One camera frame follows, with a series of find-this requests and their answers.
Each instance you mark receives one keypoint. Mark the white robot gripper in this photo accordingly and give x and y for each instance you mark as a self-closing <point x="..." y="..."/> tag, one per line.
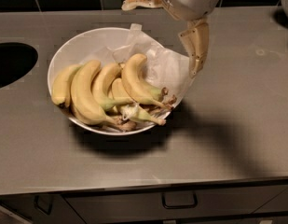
<point x="189" y="1"/>

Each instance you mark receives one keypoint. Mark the greenish banana behind right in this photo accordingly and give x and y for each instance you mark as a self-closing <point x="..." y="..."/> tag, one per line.
<point x="156" y="92"/>

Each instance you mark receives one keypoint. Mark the white ceramic bowl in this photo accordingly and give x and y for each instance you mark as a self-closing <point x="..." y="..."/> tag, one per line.
<point x="93" y="44"/>

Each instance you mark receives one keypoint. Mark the middle yellow banana green stem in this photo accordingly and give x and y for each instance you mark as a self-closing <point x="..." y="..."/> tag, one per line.
<point x="102" y="83"/>

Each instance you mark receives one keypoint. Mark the lower banana with torn stem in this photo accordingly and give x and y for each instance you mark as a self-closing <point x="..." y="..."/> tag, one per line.
<point x="132" y="110"/>

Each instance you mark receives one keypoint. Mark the large curved yellow banana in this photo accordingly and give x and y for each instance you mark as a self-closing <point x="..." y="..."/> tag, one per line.
<point x="84" y="106"/>

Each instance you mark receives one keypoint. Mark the white crumpled paper sheet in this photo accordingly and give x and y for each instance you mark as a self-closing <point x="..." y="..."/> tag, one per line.
<point x="164" y="67"/>

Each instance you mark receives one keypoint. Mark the dark round sink opening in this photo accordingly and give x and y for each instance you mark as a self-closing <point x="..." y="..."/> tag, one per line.
<point x="16" y="60"/>

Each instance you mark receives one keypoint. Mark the grey cabinet drawer front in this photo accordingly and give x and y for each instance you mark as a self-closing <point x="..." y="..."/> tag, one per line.
<point x="212" y="203"/>

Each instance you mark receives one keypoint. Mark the black drawer handle centre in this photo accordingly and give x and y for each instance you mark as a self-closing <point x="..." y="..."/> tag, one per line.
<point x="179" y="199"/>

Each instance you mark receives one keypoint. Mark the black cabinet handle left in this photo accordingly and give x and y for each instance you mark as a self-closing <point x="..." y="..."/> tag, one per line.
<point x="43" y="203"/>

